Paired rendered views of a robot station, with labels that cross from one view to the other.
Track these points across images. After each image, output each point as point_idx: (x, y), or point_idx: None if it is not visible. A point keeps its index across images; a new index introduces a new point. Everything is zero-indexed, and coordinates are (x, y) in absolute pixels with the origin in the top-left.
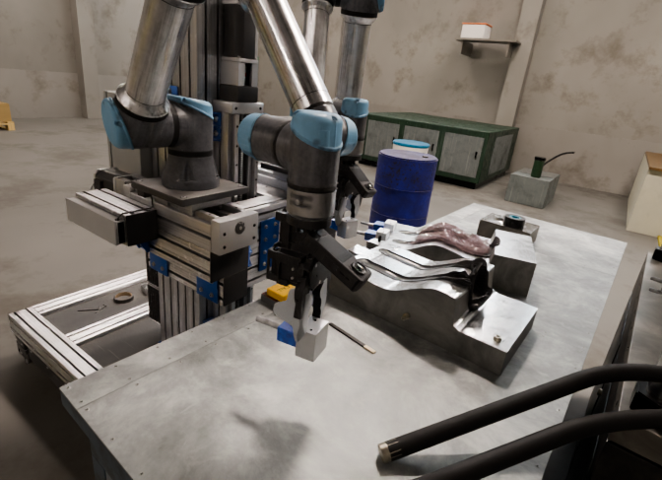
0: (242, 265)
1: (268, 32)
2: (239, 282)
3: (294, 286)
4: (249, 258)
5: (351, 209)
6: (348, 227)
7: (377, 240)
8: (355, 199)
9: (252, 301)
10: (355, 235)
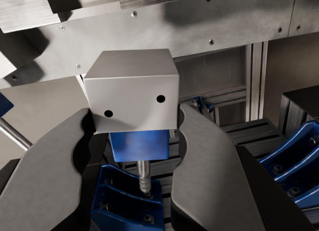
0: None
1: None
2: (318, 103)
3: (304, 23)
4: (289, 141)
5: (89, 158)
6: (162, 64)
7: None
8: (59, 212)
9: (173, 133)
10: (110, 52)
